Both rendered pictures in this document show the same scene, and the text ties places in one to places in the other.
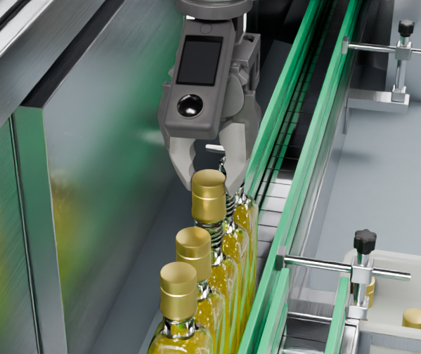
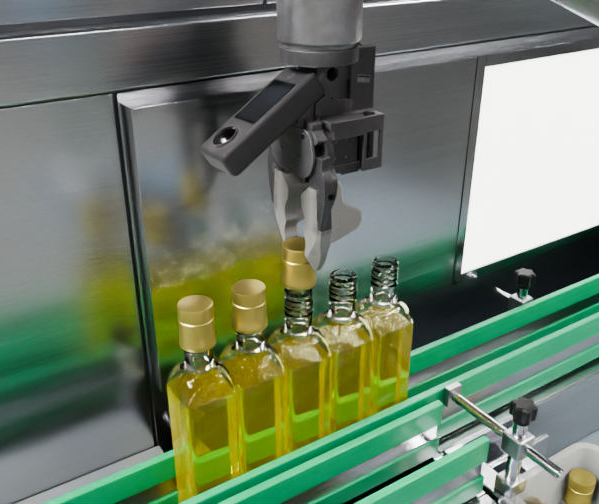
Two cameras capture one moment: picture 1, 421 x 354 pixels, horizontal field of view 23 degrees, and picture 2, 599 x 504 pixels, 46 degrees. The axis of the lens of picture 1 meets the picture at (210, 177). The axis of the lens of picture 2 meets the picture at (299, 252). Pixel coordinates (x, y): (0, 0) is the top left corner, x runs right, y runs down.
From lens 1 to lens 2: 0.64 m
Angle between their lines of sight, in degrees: 38
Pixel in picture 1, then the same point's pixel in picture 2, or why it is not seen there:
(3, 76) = (65, 53)
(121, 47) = not seen: hidden behind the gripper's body
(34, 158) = (131, 157)
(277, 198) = not seen: hidden behind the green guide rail
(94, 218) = (232, 255)
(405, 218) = not seen: outside the picture
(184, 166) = (282, 225)
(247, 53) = (343, 120)
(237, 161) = (311, 231)
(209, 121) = (225, 151)
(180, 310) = (184, 340)
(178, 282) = (183, 309)
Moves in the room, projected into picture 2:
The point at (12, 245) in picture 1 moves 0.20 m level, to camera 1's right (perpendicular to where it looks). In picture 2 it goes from (105, 228) to (232, 293)
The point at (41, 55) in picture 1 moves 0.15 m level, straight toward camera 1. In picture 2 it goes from (148, 64) to (16, 97)
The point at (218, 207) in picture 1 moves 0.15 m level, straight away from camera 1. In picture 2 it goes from (295, 275) to (388, 229)
